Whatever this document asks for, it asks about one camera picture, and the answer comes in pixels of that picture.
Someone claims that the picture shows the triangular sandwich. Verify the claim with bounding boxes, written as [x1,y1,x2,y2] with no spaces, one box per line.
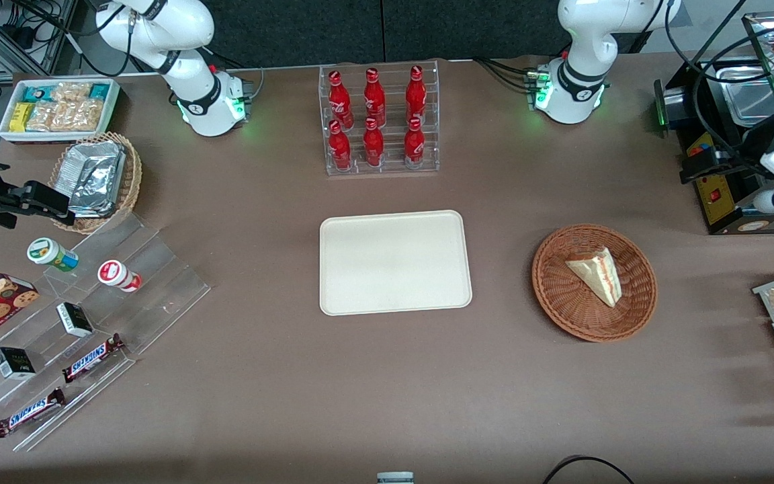
[565,246,624,309]

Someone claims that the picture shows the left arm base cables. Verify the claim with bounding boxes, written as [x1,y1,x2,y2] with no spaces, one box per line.
[473,56,544,95]

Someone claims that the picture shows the white snack bin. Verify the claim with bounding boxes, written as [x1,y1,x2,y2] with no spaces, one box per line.
[0,78,122,145]

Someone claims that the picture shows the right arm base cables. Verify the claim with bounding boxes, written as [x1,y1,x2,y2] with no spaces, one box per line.
[207,46,267,89]

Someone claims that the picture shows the aluminium frame rack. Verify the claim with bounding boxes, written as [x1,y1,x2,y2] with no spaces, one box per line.
[0,0,83,77]

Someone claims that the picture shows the brown Snickers bar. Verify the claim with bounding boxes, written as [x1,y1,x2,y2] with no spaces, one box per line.
[0,387,67,439]
[62,333,126,385]

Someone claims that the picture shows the silver foil pack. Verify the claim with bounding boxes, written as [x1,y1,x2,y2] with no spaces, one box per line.
[67,195,118,218]
[64,140,126,204]

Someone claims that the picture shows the cream plastic tray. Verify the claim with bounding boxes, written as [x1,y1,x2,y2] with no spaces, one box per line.
[319,210,474,317]

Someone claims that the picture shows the red lid cup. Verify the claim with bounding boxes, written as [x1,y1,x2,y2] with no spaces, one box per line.
[97,259,143,294]

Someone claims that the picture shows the light wicker basket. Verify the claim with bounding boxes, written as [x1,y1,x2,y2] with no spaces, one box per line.
[48,131,143,235]

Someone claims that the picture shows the green lid cup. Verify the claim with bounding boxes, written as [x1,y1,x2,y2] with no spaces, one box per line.
[26,237,81,274]

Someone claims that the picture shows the clear acrylic bottle rack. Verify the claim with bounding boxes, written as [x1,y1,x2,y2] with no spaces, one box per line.
[318,60,441,177]

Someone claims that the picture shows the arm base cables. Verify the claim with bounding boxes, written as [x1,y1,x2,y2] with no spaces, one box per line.
[207,46,267,89]
[473,56,544,95]

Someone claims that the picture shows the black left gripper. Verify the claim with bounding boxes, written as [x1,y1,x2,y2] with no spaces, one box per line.
[679,124,774,186]

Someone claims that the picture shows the round brown wicker basket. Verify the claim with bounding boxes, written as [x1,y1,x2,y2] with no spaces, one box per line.
[531,223,658,344]

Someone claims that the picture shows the small black box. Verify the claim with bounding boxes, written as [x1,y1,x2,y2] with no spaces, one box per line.
[0,346,37,381]
[56,302,95,339]

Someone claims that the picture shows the steel warmer pan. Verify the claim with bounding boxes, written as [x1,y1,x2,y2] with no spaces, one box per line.
[722,59,774,126]

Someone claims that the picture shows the clear acrylic stepped display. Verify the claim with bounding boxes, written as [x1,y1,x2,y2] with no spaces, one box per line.
[0,213,212,453]

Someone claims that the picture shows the yellow snack pack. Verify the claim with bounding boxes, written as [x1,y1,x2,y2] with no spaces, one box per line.
[9,102,34,133]

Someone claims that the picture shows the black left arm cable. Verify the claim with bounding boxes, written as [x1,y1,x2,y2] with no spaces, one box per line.
[665,0,774,177]

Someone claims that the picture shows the clear peanut snack pack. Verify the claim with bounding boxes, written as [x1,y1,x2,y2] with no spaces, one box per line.
[52,81,93,104]
[27,102,56,132]
[51,99,103,132]

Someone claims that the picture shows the black looped table cable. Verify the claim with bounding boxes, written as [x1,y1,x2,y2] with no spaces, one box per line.
[541,455,637,484]

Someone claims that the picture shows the black food warmer case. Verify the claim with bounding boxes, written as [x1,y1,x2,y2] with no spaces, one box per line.
[653,11,774,236]

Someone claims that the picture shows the red cola bottle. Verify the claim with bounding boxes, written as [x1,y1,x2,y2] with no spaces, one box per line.
[403,117,427,169]
[405,65,428,126]
[362,118,386,168]
[328,70,353,130]
[328,120,353,171]
[363,67,387,127]

